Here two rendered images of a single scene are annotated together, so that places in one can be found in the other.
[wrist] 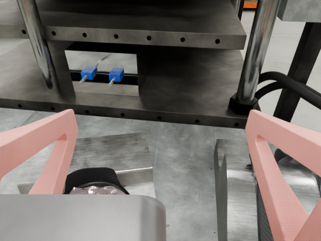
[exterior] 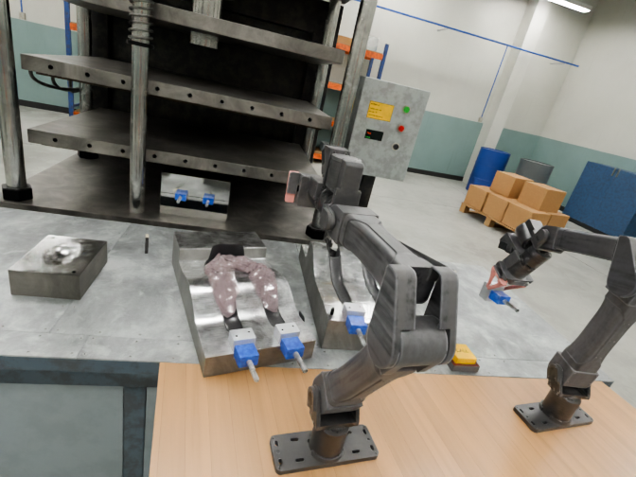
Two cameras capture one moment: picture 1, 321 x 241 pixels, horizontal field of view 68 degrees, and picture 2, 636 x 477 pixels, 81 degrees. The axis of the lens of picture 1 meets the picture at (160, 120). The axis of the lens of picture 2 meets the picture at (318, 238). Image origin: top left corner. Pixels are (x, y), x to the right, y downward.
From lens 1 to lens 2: 0.78 m
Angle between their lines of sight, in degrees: 24
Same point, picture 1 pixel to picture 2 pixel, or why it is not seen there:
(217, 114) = (296, 238)
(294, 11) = not seen: hidden behind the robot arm
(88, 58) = (184, 182)
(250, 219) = (326, 268)
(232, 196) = (316, 257)
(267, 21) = not seen: hidden behind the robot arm
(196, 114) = (279, 236)
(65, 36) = (166, 160)
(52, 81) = (141, 200)
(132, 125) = not seen: hidden behind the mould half
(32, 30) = (138, 151)
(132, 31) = (230, 164)
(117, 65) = (211, 190)
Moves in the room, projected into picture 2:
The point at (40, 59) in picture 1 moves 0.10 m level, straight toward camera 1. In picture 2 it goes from (137, 177) to (149, 185)
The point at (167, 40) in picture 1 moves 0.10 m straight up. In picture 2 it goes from (258, 174) to (262, 150)
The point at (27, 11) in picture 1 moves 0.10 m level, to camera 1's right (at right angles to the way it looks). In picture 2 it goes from (140, 134) to (169, 139)
